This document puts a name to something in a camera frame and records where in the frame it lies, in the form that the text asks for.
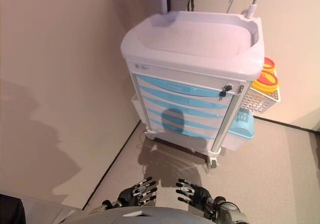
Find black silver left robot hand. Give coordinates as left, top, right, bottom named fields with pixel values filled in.
left=117, top=175, right=159, bottom=207

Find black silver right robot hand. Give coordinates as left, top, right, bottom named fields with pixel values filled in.
left=175, top=178, right=213, bottom=205

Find grey robot torso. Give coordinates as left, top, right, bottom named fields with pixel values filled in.
left=79, top=206, right=208, bottom=224

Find white side box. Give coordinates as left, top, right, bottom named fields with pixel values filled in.
left=131, top=93, right=143, bottom=120

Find black cart keys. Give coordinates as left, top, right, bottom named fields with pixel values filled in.
left=219, top=85, right=233, bottom=101

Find yellow sharps container red lid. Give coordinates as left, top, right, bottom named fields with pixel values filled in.
left=263, top=57, right=277, bottom=72
left=251, top=70, right=280, bottom=93

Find white medical cart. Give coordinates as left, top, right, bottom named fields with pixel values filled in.
left=120, top=10, right=266, bottom=170

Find grey IV pole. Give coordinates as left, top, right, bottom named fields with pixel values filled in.
left=246, top=0, right=262, bottom=20

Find white wire basket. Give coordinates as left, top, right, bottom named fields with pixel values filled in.
left=241, top=83, right=281, bottom=114

